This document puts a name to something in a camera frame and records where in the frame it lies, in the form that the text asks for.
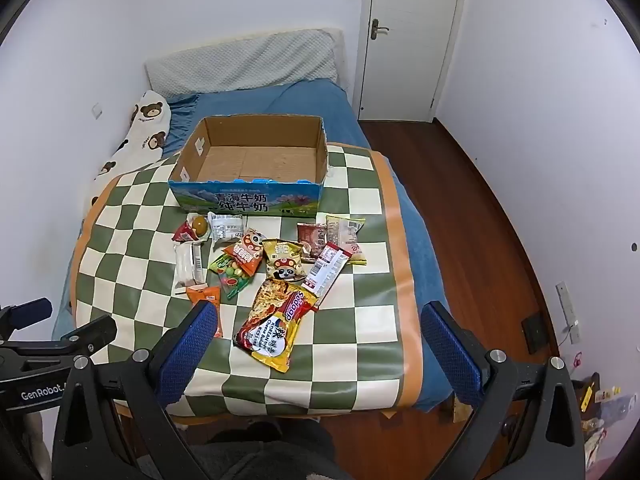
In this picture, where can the white door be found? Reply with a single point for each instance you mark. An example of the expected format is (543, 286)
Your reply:
(410, 35)

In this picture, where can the red braised egg packet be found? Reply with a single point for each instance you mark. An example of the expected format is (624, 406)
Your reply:
(192, 227)

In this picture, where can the green candy bag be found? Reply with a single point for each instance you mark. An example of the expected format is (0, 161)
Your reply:
(231, 275)

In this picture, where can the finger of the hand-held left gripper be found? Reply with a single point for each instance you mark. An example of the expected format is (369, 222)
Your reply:
(27, 312)
(90, 335)

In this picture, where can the white quilted headboard cushion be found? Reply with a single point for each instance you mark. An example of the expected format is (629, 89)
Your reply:
(240, 60)

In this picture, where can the cardboard box blue print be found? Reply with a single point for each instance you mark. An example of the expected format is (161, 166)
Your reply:
(250, 160)

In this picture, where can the yellow panda snack packet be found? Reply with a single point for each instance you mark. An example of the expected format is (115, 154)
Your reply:
(285, 260)

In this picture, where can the pile of snack packets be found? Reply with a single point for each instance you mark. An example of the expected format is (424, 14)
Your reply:
(277, 320)

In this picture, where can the clear white long packet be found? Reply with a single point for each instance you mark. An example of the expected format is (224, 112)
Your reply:
(187, 262)

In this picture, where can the clutter of small packets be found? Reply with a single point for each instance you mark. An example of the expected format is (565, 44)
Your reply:
(597, 410)

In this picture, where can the dark red snack packet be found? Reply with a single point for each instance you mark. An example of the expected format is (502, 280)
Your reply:
(309, 237)

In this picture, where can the white wall power strip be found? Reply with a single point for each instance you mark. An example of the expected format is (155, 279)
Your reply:
(567, 312)

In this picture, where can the red white long packet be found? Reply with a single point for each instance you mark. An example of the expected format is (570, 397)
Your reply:
(325, 270)

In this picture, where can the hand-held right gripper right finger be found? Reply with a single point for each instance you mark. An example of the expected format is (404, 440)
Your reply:
(450, 350)

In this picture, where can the green white checkered mat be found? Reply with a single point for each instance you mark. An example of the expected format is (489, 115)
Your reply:
(350, 320)

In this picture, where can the beige pink snack packet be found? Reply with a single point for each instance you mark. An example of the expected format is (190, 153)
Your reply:
(346, 240)

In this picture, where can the blue bed sheet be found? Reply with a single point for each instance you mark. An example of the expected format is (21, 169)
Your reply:
(300, 105)

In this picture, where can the white wall socket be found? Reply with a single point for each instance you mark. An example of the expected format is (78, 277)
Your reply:
(97, 110)

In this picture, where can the person's dark grey clothing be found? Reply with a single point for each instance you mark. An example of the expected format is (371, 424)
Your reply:
(260, 452)

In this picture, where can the orange panda snack packet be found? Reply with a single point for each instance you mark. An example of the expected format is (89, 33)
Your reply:
(247, 250)

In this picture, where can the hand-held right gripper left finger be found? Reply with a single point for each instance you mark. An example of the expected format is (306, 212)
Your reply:
(185, 350)

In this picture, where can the white bear print blanket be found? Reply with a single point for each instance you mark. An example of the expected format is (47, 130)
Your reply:
(145, 130)

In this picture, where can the black floor box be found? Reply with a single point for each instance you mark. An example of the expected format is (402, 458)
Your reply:
(537, 332)

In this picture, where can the white grey snack packet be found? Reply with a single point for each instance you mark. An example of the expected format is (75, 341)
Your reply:
(226, 227)

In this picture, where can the small orange snack packet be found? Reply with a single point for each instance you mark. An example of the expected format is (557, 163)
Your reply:
(206, 294)

